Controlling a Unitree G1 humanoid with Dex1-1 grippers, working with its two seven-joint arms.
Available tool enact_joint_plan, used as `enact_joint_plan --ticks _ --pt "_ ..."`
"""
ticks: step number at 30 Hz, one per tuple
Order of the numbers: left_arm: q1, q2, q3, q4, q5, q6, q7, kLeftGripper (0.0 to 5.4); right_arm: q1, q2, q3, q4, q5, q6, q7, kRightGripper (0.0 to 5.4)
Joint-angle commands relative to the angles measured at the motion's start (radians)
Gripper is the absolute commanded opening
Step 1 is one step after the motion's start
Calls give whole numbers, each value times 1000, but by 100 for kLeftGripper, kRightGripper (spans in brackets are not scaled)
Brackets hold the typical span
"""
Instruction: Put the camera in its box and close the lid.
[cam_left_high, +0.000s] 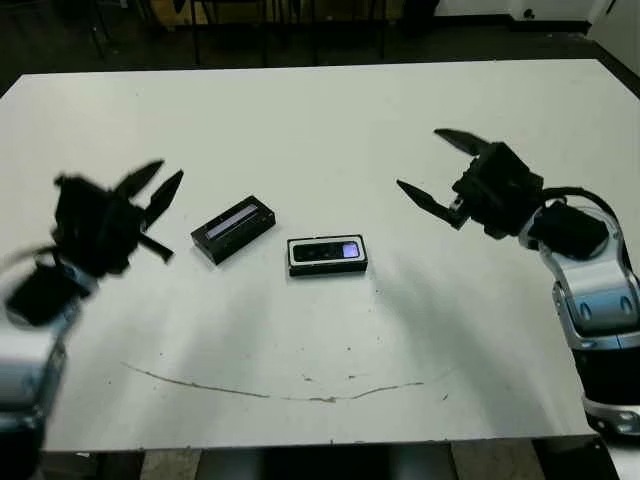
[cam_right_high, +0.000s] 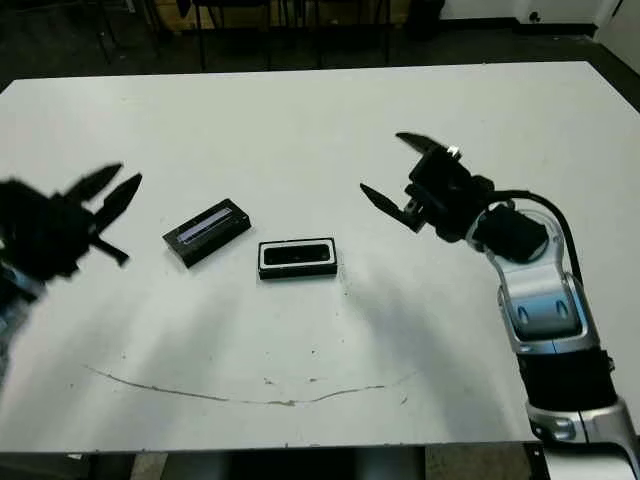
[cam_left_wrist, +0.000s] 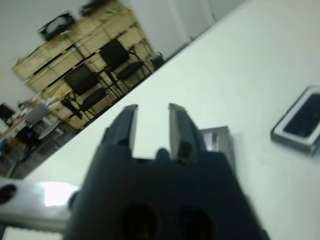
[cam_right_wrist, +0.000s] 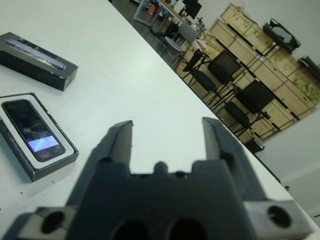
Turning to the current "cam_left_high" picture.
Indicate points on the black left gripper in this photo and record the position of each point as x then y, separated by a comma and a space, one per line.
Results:
107, 245

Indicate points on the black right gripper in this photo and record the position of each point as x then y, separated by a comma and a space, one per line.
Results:
492, 205

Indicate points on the black box lid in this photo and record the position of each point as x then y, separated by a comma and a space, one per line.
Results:
235, 232

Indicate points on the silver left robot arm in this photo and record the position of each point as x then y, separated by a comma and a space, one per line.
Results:
25, 360

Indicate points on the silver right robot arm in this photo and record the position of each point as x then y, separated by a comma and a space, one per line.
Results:
595, 290

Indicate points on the black box base white inlay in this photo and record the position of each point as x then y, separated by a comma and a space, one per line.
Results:
327, 269

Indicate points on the black metal chair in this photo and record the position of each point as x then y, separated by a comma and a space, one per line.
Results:
196, 50

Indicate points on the black waste bin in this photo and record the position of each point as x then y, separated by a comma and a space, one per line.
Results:
420, 17

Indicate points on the dark robot lower body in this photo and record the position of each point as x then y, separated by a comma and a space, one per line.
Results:
325, 465

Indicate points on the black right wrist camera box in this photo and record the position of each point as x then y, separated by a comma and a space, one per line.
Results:
515, 167

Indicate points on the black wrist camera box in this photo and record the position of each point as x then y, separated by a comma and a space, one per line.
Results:
515, 167
80, 200

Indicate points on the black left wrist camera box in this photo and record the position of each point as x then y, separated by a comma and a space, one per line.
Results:
80, 200

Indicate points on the round black wall fixture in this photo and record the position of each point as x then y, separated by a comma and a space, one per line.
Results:
528, 14

